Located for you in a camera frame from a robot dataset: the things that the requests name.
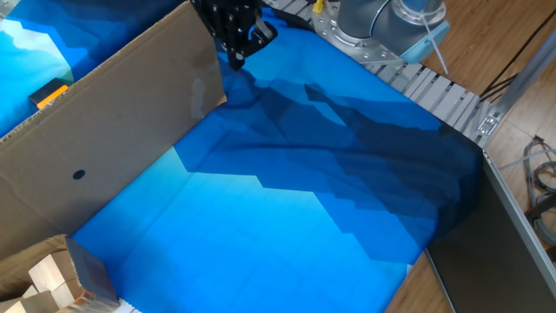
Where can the small open cardboard box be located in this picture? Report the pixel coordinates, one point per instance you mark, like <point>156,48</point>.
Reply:
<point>87,274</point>

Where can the dark grey framed panel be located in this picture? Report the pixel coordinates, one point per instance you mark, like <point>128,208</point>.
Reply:
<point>486,261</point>

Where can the yellow plastic clip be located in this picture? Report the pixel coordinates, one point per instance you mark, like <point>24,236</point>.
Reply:
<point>318,6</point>

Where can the light wooden block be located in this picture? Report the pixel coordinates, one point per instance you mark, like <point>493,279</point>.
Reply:
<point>45,271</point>
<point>65,295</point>
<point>30,304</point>

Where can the white zip tie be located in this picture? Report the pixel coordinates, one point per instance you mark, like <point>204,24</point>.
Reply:
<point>436,48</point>

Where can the large cardboard wall panel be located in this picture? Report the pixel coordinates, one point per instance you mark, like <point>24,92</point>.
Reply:
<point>113,139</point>

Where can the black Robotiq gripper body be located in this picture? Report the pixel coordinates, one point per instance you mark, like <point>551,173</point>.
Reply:
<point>226,17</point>

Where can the aluminium post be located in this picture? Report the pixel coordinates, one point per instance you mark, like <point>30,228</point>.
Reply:
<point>525,74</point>

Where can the blue mountain print cloth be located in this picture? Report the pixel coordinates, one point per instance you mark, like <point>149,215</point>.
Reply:
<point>282,195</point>

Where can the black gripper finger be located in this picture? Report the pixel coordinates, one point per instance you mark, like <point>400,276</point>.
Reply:
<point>236,52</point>
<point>265,35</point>

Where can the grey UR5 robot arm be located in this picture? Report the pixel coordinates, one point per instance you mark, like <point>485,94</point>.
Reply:
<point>391,26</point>

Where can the slotted aluminium table frame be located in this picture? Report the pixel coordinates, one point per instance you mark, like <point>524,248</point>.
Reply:
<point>438,95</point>

